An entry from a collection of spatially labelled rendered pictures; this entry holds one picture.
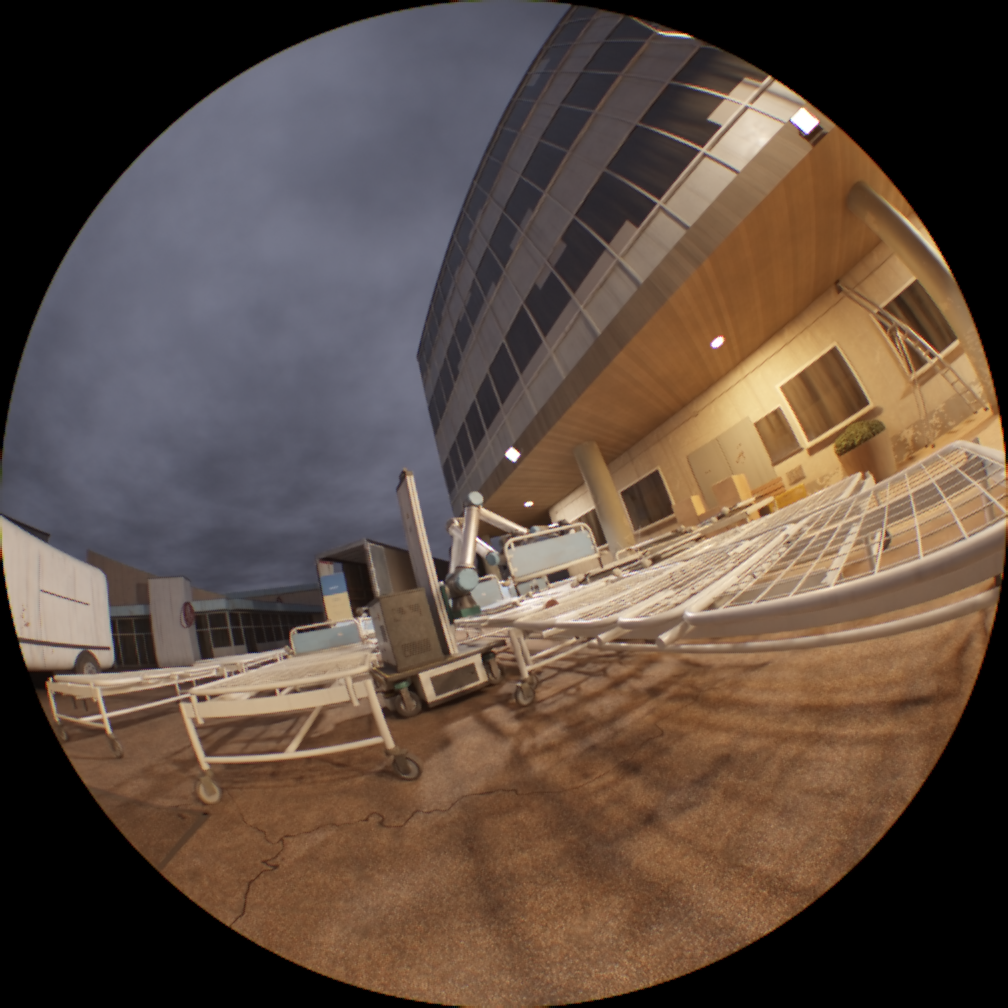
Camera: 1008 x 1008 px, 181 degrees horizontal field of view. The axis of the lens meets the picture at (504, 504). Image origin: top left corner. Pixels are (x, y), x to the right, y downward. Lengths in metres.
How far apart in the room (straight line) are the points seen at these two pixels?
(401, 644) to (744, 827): 1.98
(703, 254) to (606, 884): 4.84
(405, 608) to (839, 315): 7.89
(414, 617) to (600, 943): 2.00
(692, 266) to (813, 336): 3.54
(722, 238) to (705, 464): 5.13
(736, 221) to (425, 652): 5.25
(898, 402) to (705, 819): 6.87
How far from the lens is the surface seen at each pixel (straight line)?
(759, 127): 5.94
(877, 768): 0.91
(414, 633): 2.19
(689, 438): 8.09
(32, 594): 6.91
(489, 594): 4.09
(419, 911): 0.88
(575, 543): 2.34
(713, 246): 4.53
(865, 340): 7.31
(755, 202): 4.62
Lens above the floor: 0.65
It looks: 15 degrees up
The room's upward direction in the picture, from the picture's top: 17 degrees counter-clockwise
